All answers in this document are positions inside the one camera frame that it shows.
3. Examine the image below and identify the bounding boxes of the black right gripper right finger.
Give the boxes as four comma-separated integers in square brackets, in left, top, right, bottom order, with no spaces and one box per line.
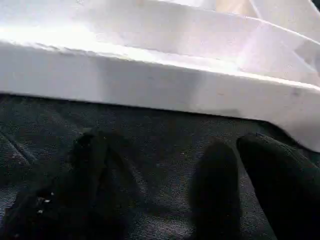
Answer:
[236,133,320,240]

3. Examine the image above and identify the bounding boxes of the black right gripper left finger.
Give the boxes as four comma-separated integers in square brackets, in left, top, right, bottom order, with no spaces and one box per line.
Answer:
[0,129,123,240]

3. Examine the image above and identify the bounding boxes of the white plastic table top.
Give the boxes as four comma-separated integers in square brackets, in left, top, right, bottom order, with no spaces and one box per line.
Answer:
[0,0,320,154]

